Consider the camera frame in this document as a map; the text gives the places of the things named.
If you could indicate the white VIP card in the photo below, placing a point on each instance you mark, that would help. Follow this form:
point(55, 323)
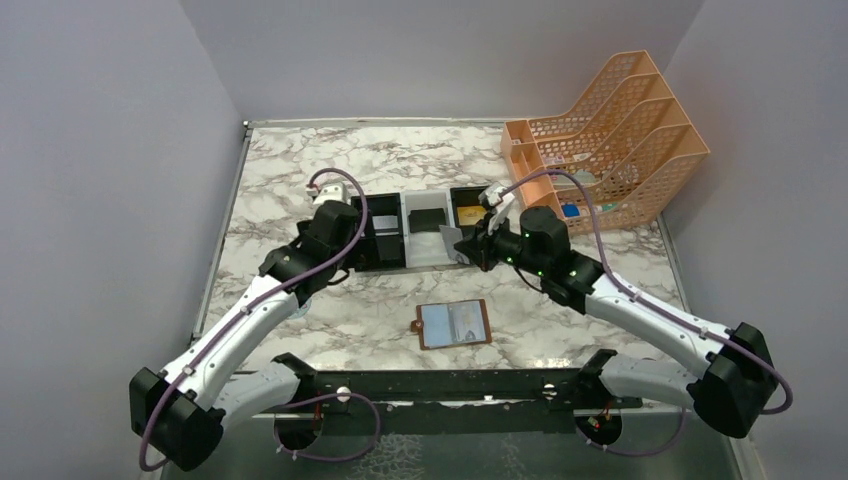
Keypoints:
point(450, 236)

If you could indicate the brown leather card holder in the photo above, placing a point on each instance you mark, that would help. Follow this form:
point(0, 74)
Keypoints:
point(452, 324)

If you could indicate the black right tray box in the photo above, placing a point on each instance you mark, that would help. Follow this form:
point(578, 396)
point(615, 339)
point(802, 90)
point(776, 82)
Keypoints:
point(468, 196)

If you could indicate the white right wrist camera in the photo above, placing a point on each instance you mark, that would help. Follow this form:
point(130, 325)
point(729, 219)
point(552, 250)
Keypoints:
point(497, 200)

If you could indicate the black left tray box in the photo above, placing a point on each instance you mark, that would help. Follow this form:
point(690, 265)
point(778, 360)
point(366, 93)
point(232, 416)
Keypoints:
point(382, 245)

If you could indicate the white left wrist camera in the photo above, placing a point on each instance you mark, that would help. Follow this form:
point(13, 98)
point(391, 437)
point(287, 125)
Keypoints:
point(337, 192)

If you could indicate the gold card in tray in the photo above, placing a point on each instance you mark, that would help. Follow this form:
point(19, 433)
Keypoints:
point(469, 215)

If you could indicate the blue correction tape blister pack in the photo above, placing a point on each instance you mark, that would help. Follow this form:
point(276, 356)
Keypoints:
point(302, 310)

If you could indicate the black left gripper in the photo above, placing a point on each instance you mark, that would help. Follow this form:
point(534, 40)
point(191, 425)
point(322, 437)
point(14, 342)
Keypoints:
point(357, 257)

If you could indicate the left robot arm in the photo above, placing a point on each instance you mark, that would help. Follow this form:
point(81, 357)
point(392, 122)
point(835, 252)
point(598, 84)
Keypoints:
point(180, 411)

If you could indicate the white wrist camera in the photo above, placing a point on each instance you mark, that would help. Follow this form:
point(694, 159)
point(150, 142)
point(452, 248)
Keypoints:
point(497, 200)
point(337, 192)

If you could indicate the black cards in tray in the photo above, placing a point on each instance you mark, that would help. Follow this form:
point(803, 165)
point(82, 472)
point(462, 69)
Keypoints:
point(426, 220)

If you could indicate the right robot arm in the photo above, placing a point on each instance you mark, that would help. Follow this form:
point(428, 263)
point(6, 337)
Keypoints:
point(725, 375)

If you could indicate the black tray box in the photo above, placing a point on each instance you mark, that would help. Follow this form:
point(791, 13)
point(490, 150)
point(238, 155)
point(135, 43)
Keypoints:
point(382, 245)
point(468, 196)

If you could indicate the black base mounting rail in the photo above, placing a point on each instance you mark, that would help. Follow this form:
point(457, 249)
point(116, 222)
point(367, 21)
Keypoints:
point(435, 402)

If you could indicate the silver card in tray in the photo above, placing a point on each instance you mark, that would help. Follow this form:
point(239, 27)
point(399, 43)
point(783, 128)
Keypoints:
point(385, 224)

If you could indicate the orange plastic file organizer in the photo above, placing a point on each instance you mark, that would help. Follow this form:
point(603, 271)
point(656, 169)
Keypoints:
point(618, 156)

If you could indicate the white middle tray box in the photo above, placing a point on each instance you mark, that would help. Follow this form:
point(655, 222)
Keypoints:
point(424, 250)

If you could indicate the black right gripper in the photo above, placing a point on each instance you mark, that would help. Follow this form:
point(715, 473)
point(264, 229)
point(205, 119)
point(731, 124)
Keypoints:
point(481, 246)

